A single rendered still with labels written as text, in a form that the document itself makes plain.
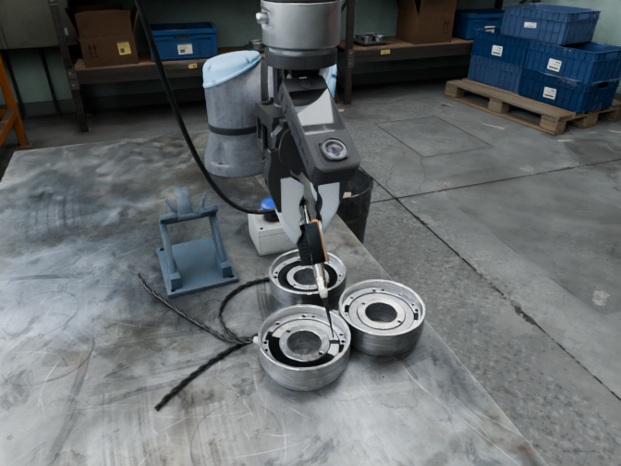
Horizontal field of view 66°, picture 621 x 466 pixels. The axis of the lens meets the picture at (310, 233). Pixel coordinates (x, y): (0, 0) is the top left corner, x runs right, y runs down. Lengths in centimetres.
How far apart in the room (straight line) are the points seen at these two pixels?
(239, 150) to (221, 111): 8
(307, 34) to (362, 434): 38
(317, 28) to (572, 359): 163
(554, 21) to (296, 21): 385
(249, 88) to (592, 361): 148
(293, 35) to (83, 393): 43
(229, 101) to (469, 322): 129
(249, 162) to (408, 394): 62
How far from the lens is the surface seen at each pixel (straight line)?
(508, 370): 179
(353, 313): 60
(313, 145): 43
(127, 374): 60
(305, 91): 47
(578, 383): 184
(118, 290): 73
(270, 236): 74
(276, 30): 47
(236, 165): 101
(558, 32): 422
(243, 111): 99
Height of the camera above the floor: 122
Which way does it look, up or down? 31 degrees down
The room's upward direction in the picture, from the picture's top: straight up
